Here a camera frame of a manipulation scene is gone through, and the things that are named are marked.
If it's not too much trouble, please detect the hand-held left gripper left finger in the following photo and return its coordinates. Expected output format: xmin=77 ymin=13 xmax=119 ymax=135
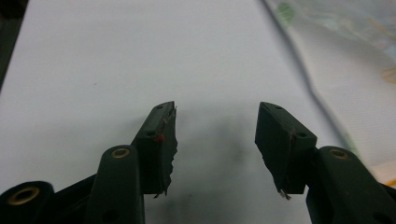
xmin=132 ymin=100 xmax=178 ymax=199

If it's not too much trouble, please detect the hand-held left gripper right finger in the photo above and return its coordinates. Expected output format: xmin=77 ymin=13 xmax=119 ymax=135
xmin=254 ymin=101 xmax=318 ymax=200

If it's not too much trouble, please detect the leaf print mesh laundry bag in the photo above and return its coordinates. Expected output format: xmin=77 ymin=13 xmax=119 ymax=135
xmin=260 ymin=0 xmax=396 ymax=188

